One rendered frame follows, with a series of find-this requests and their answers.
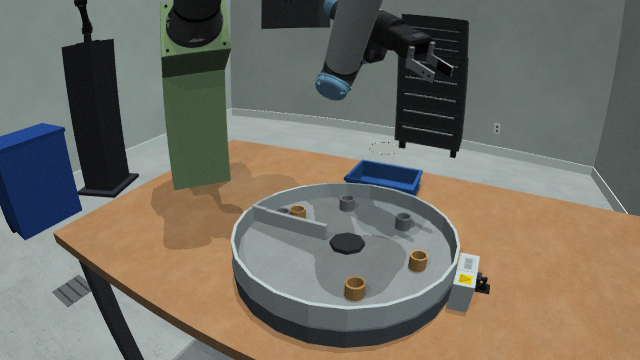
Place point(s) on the blue crate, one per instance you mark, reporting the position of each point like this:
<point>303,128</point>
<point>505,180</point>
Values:
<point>386,175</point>

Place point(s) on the bronze bushing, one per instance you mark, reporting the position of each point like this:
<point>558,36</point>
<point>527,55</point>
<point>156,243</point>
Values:
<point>298,211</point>
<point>351,290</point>
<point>417,261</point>

